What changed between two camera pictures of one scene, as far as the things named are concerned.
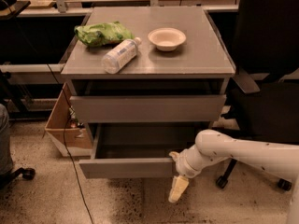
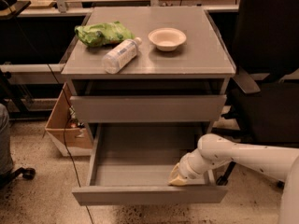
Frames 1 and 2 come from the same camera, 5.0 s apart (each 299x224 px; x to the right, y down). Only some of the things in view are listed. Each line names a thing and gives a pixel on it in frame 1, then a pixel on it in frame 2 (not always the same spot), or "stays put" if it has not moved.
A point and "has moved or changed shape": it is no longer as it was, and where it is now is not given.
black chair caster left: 6,179 stays put
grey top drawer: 141,108 stays put
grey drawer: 138,150 has moved or changed shape
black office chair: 266,61 stays put
